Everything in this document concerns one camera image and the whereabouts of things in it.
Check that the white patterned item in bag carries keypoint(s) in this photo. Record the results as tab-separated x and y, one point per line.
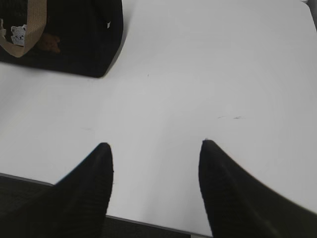
18	34

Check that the brown plush toy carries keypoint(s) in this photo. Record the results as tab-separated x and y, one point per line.
49	43

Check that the black fabric bag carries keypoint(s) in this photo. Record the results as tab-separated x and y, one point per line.
90	33

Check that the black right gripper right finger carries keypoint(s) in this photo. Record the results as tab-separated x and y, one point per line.
240	206

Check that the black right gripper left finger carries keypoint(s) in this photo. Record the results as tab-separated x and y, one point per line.
76	206

